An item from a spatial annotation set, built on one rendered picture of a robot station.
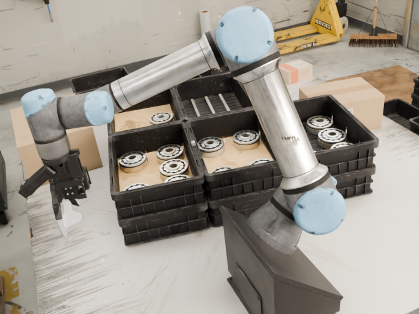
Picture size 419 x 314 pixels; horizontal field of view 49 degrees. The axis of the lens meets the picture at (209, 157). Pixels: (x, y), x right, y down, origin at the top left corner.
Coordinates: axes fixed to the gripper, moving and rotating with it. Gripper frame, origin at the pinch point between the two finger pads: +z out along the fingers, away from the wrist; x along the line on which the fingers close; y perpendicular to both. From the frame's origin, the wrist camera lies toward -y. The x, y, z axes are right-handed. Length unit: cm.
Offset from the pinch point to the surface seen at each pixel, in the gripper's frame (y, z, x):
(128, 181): 7.6, 14.9, 44.4
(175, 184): 25.9, 8.0, 25.0
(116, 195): 7.5, 7.2, 22.5
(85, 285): -6.3, 30.5, 10.8
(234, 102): 52, 12, 98
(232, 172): 44, 8, 28
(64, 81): -97, 59, 351
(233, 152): 47, 15, 55
